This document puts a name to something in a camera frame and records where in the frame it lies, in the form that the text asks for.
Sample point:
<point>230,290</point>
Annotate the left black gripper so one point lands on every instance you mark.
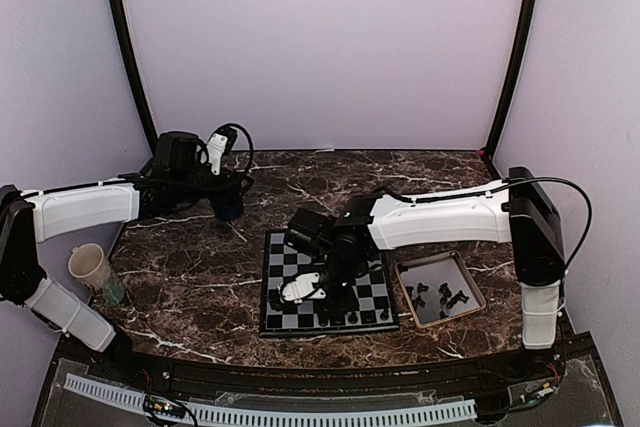
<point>230,185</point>

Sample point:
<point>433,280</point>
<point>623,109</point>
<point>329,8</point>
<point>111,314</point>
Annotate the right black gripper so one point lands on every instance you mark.
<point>344,304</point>

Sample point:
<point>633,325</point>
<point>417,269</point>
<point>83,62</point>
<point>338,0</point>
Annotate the dark blue cup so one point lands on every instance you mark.
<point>227,207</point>

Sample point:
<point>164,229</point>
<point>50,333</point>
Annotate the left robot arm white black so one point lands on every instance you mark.
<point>29,218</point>

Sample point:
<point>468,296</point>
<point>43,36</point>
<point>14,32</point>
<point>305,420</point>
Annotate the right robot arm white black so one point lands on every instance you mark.
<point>514,210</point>

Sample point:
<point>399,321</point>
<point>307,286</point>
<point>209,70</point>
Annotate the black grey chess board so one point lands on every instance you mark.
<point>280,263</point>

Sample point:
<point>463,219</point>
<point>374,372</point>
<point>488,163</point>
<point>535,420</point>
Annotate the small green circuit board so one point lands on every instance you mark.
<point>158,405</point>

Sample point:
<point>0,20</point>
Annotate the wooden tray with dark base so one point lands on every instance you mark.
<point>433,271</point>

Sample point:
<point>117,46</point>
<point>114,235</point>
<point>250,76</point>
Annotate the beige paper cup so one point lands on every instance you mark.
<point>89,265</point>

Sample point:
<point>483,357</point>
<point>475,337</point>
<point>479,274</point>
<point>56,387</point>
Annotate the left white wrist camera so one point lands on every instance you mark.
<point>220,144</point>

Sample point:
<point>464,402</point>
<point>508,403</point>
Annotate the black front rail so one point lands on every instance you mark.
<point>463,374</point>

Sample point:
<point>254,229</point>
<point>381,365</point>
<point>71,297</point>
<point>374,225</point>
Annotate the white slotted cable duct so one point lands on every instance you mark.
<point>202,414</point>

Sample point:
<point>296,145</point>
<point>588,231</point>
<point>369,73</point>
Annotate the left black frame post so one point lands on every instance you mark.
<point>128,56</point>

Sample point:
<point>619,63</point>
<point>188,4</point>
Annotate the black frame post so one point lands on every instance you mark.
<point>128,56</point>
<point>521,35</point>

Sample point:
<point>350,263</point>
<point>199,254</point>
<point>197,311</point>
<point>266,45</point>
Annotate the right black frame post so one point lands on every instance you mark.
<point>521,35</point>

